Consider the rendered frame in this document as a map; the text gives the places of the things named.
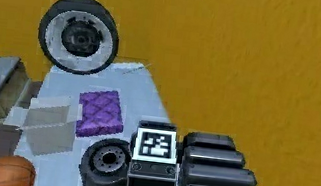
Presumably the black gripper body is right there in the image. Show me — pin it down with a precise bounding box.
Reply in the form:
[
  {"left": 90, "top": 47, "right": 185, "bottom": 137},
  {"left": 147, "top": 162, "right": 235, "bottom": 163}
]
[{"left": 77, "top": 135, "right": 135, "bottom": 186}]

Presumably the pale blue bed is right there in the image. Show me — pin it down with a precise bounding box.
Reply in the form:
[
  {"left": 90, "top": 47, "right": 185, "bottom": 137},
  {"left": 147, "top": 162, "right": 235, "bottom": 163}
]
[{"left": 0, "top": 47, "right": 178, "bottom": 186}]

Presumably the purple quilted cushion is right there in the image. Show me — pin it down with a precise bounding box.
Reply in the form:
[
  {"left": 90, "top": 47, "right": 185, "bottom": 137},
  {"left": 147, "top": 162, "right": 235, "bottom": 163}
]
[{"left": 74, "top": 86, "right": 128, "bottom": 143}]

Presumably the pale grey open box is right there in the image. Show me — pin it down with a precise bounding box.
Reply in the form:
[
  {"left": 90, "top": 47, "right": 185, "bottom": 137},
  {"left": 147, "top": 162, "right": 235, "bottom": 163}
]
[{"left": 0, "top": 89, "right": 85, "bottom": 162}]

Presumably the orange basketball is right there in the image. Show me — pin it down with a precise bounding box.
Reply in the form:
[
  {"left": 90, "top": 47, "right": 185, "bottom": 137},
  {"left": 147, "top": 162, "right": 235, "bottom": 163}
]
[{"left": 0, "top": 153, "right": 39, "bottom": 186}]

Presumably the black tyre with white rim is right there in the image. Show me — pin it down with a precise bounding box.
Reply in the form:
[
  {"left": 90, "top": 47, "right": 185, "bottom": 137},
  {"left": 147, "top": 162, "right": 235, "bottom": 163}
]
[{"left": 33, "top": 0, "right": 125, "bottom": 80}]

